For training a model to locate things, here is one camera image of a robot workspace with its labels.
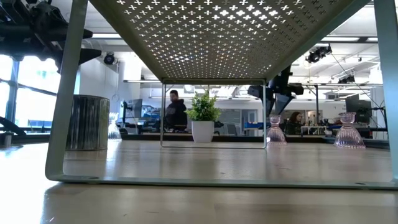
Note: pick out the pink glass candlestick holder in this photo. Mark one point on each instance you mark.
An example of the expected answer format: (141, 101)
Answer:
(276, 133)
(349, 137)

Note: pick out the silver ribbed candle holder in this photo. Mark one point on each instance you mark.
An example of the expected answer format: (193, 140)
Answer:
(90, 124)

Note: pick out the clear glass candlestick holder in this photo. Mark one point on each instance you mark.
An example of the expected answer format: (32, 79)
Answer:
(113, 130)

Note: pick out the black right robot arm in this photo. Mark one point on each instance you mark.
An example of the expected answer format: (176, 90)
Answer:
(284, 73)

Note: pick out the ceiling light strip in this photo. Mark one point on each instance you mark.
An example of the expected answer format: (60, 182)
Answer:
(105, 35)
(340, 39)

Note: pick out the person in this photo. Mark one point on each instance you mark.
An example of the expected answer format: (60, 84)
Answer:
(293, 124)
(175, 115)

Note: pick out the blue storage bin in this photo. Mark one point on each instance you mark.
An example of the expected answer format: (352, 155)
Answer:
(253, 125)

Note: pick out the grey computer monitor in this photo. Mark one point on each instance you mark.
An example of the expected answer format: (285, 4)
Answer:
(135, 107)

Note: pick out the green plant in white pot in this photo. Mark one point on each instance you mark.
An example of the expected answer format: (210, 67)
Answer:
(202, 124)

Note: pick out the green perforated metal shelf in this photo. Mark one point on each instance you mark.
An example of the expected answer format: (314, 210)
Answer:
(217, 46)

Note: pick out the black computer monitor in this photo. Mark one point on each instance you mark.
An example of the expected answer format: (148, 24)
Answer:
(360, 109)

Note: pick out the black round ceiling camera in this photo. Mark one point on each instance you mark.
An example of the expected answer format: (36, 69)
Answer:
(109, 58)

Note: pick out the black aluminium table frame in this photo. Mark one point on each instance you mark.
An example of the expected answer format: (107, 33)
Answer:
(236, 138)

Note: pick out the black overhead camera rig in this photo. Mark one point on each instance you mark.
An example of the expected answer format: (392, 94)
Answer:
(317, 54)

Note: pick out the black curved bracket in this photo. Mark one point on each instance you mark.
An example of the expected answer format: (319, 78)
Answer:
(14, 126)

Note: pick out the grey cylindrical post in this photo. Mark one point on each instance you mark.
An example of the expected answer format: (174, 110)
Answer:
(6, 140)

